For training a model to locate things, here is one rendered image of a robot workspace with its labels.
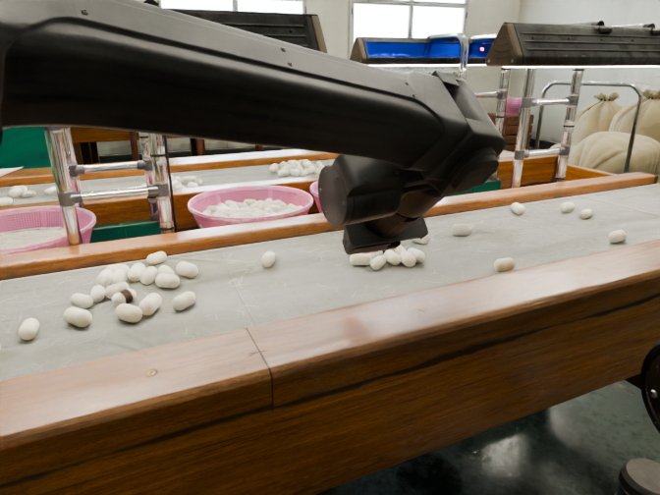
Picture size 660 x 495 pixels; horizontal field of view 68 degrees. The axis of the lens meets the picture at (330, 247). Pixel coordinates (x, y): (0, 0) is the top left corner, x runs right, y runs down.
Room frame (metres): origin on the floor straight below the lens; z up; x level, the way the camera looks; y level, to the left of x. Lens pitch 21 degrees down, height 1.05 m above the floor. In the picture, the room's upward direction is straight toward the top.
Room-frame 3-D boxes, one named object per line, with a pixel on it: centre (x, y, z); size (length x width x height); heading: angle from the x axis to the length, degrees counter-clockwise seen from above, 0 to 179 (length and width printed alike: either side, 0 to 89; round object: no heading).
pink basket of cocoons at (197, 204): (1.02, 0.17, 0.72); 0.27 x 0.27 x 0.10
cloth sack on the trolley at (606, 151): (3.32, -1.90, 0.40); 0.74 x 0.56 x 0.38; 111
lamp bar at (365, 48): (1.56, -0.35, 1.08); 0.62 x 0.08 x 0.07; 114
